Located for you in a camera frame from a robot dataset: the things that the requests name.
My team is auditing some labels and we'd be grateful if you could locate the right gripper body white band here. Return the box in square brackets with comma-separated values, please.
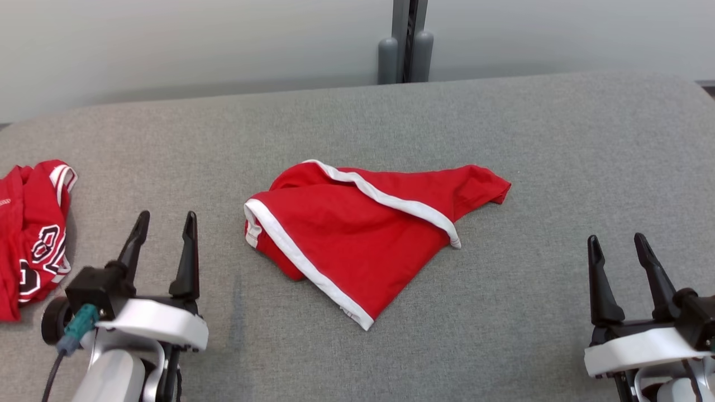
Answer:
[584, 317, 711, 380]

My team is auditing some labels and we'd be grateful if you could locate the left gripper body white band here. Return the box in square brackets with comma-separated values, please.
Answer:
[96, 296, 209, 353]

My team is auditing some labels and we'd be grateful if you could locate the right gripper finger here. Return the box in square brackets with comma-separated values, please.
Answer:
[587, 234, 626, 328]
[634, 232, 680, 322]

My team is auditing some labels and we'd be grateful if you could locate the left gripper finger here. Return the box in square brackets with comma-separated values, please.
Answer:
[169, 211, 201, 301]
[106, 210, 150, 283]

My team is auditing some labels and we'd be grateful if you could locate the red jersey black number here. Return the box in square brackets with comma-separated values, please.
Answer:
[0, 160, 78, 322]

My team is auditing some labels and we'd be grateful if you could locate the red shorts white trim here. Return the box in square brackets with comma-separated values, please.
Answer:
[244, 159, 512, 331]

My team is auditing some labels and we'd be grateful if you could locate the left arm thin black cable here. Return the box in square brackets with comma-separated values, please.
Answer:
[161, 345, 183, 402]

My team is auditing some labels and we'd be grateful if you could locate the left camera cable teal connector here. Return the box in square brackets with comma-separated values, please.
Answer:
[41, 304, 101, 402]

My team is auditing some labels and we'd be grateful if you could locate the grey cylinder post foot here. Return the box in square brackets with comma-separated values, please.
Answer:
[378, 37, 399, 85]
[412, 30, 435, 83]

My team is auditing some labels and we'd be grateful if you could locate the grey partition post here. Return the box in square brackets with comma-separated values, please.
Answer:
[391, 0, 430, 83]

